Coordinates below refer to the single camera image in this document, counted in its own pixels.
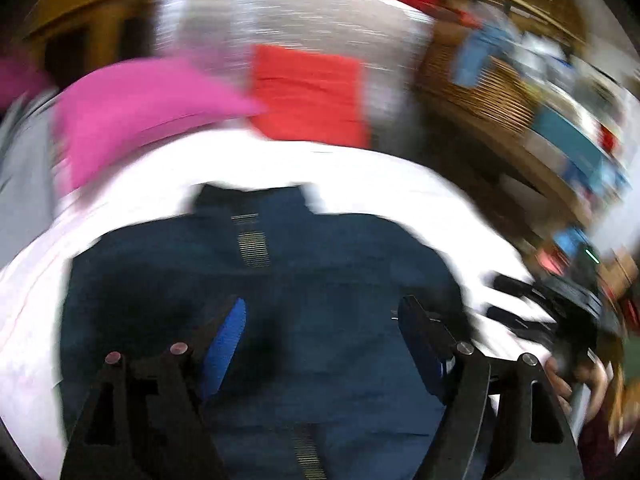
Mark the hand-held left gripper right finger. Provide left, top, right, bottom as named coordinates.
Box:
left=395, top=295, right=586, bottom=480

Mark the pink cloth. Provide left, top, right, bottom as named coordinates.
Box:
left=52, top=56, right=266, bottom=196

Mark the pale pink embossed blanket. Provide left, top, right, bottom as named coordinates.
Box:
left=0, top=127, right=556, bottom=480

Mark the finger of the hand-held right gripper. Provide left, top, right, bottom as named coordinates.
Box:
left=492, top=274, right=548, bottom=308
left=486, top=305, right=556, bottom=343

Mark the person's right hand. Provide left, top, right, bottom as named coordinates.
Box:
left=544, top=355, right=610, bottom=423

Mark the silver foil mat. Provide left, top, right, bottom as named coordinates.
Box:
left=152, top=0, right=436, bottom=148

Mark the grey cloth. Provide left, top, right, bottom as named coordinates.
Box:
left=0, top=92, right=63, bottom=268

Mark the wooden furniture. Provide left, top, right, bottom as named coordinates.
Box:
left=20, top=0, right=168, bottom=81

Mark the dark magenta cloth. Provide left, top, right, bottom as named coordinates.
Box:
left=0, top=57, right=53, bottom=108

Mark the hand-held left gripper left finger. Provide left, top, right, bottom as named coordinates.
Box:
left=60, top=296, right=248, bottom=480

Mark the blue cloth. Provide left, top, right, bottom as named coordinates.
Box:
left=451, top=27, right=503, bottom=88

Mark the navy blue jacket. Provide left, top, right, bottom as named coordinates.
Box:
left=59, top=184, right=493, bottom=480

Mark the teal box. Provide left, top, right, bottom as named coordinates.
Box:
left=529, top=109, right=623, bottom=188

